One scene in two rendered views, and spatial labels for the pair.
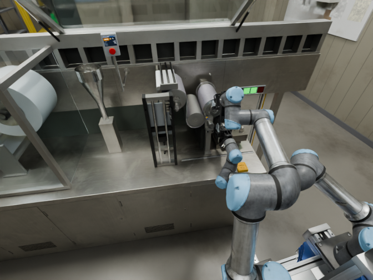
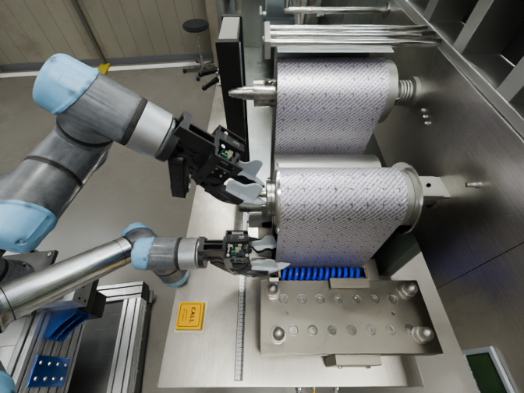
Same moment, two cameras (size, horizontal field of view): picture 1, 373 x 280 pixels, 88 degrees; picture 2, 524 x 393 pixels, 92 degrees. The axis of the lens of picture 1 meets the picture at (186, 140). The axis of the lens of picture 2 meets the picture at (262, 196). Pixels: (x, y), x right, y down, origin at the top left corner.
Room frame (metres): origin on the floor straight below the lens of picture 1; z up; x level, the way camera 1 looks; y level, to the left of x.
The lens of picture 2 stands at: (1.08, -0.50, 1.68)
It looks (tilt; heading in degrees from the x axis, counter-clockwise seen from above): 54 degrees down; 97
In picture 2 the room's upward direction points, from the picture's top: straight up
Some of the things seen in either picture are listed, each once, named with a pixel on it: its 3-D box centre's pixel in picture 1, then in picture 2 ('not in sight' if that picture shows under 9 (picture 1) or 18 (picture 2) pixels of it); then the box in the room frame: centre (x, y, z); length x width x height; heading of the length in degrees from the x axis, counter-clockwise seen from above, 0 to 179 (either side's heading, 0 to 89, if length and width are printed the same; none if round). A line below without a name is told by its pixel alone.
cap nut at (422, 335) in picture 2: not in sight; (424, 334); (1.42, -0.36, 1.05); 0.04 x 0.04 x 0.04
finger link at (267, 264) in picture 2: not in sight; (270, 263); (1.07, -0.27, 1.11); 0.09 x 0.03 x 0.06; 178
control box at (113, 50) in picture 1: (110, 44); not in sight; (1.03, 0.36, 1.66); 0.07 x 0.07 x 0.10; 18
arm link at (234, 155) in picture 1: (233, 153); (160, 253); (0.81, -0.28, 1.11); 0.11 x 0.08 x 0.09; 7
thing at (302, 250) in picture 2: (216, 115); (325, 252); (1.20, -0.23, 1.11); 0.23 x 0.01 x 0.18; 7
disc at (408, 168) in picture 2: (205, 90); (399, 197); (1.33, -0.15, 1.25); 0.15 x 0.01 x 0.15; 97
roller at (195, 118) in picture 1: (192, 110); (322, 178); (1.18, -0.05, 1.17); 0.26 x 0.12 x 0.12; 7
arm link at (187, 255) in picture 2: (229, 144); (192, 252); (0.88, -0.27, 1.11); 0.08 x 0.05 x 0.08; 97
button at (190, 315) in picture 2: (241, 167); (190, 315); (0.86, -0.37, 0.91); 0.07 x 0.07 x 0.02; 7
